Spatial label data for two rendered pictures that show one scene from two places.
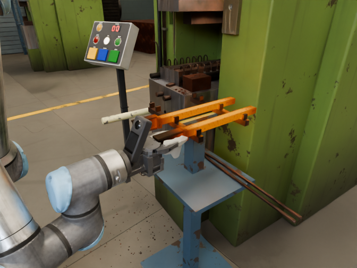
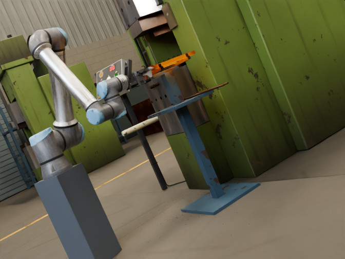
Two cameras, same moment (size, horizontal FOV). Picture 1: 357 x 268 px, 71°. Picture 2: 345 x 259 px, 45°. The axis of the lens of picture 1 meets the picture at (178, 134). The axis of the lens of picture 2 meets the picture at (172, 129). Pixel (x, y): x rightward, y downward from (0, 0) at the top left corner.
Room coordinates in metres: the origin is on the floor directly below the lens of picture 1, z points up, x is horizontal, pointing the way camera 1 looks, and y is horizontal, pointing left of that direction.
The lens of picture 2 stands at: (-1.81, -0.25, 0.78)
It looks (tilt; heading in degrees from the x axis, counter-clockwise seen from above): 5 degrees down; 6
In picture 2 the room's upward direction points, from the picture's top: 23 degrees counter-clockwise
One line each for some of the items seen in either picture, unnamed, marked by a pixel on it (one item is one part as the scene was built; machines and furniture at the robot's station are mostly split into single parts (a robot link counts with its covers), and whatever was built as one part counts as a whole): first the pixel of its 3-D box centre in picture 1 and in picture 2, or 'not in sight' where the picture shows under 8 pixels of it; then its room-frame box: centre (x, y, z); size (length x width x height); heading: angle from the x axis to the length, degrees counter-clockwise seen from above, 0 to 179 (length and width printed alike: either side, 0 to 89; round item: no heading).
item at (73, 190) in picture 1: (78, 183); (109, 88); (0.46, 0.23, 0.93); 0.12 x 0.09 x 0.10; 132
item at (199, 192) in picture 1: (193, 170); (179, 105); (0.87, -0.06, 0.68); 0.40 x 0.30 x 0.02; 35
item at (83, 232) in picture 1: (79, 222); (114, 107); (0.45, 0.24, 0.82); 0.12 x 0.09 x 0.12; 147
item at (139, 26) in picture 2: (202, 0); (157, 22); (1.49, -0.12, 1.32); 0.42 x 0.20 x 0.10; 123
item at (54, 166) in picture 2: not in sight; (54, 165); (0.58, 0.75, 0.65); 0.19 x 0.19 x 0.10
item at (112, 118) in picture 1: (133, 114); (145, 123); (1.61, 0.32, 0.62); 0.44 x 0.05 x 0.05; 123
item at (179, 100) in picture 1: (204, 114); (193, 93); (1.44, -0.16, 0.69); 0.56 x 0.38 x 0.45; 123
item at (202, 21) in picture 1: (210, 17); (167, 29); (1.49, -0.17, 1.24); 0.30 x 0.07 x 0.06; 123
